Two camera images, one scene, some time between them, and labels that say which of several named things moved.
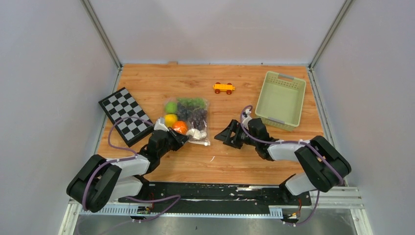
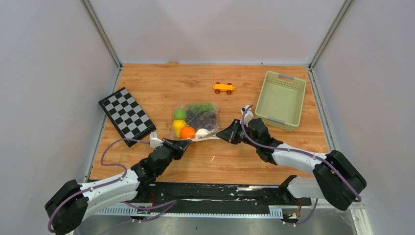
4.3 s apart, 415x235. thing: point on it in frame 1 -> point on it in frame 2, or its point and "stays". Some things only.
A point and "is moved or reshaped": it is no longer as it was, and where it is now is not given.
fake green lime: [171, 107] -> [180, 113]
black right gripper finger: [230, 133] stays
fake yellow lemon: [170, 119] -> [177, 125]
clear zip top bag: [190, 116] is moved or reshaped
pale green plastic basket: [280, 101] stays
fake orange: [180, 127] -> [187, 132]
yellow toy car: [228, 87] stays
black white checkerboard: [120, 104] stays
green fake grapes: [193, 102] -> [209, 107]
